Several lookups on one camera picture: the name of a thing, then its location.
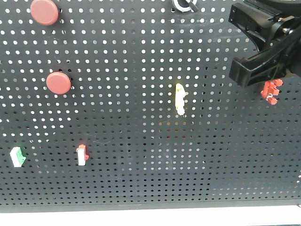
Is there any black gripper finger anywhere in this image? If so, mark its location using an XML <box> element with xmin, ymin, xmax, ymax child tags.
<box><xmin>229</xmin><ymin>2</ymin><xmax>275</xmax><ymax>51</ymax></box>
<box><xmin>229</xmin><ymin>30</ymin><xmax>301</xmax><ymax>88</ymax></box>

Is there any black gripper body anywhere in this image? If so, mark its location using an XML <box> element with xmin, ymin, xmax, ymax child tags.
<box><xmin>243</xmin><ymin>0</ymin><xmax>301</xmax><ymax>78</ymax></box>

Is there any lower red push button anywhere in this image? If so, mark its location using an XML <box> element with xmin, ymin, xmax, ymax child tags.
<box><xmin>46</xmin><ymin>72</ymin><xmax>71</xmax><ymax>94</ymax></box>

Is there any red push button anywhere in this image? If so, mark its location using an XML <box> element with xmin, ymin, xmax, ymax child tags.
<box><xmin>30</xmin><ymin>0</ymin><xmax>59</xmax><ymax>26</ymax></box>
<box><xmin>46</xmin><ymin>72</ymin><xmax>71</xmax><ymax>94</ymax></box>

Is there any upper red push button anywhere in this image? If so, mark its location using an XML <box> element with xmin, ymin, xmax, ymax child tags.
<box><xmin>30</xmin><ymin>0</ymin><xmax>59</xmax><ymax>26</ymax></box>

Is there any white standing desk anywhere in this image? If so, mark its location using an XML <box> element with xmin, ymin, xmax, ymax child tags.
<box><xmin>0</xmin><ymin>206</ymin><xmax>301</xmax><ymax>226</ymax></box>

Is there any black perforated pegboard panel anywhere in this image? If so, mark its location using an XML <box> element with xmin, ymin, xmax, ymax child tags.
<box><xmin>0</xmin><ymin>0</ymin><xmax>301</xmax><ymax>212</ymax></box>

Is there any red toggle switch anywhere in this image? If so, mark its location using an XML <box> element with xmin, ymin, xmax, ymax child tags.
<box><xmin>261</xmin><ymin>79</ymin><xmax>283</xmax><ymax>105</ymax></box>

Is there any black rotary selector switch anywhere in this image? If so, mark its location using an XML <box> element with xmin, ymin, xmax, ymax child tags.
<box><xmin>172</xmin><ymin>0</ymin><xmax>198</xmax><ymax>12</ymax></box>

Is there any yellow toggle switch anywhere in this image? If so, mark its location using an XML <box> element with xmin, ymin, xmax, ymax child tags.
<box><xmin>175</xmin><ymin>83</ymin><xmax>186</xmax><ymax>116</ymax></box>

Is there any red white rocker switch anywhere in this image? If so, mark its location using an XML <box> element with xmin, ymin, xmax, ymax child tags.
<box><xmin>76</xmin><ymin>145</ymin><xmax>89</xmax><ymax>166</ymax></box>

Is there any green white rocker switch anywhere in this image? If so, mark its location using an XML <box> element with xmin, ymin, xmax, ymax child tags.
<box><xmin>10</xmin><ymin>147</ymin><xmax>26</xmax><ymax>168</ymax></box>

